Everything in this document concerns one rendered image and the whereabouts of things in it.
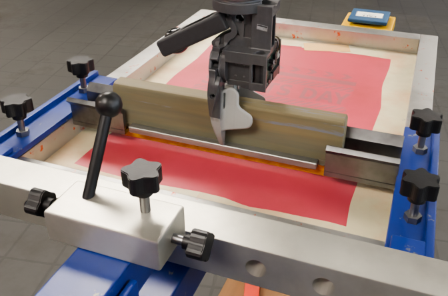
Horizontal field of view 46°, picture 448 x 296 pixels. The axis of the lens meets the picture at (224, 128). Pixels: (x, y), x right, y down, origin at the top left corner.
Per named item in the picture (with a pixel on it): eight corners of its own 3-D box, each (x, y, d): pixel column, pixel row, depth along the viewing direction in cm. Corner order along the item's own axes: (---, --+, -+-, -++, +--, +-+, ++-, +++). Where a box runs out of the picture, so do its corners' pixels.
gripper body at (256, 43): (264, 98, 70) (268, 9, 64) (204, 89, 73) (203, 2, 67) (279, 77, 76) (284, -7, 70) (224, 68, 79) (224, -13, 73)
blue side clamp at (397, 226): (398, 159, 84) (405, 121, 81) (431, 165, 83) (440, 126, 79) (375, 294, 60) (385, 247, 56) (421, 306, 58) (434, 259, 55)
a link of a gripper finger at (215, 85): (215, 121, 72) (220, 57, 69) (205, 119, 72) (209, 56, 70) (227, 113, 76) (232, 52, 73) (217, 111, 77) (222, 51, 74)
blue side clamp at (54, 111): (98, 103, 101) (93, 69, 98) (121, 107, 100) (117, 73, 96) (-15, 190, 77) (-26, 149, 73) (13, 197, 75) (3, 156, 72)
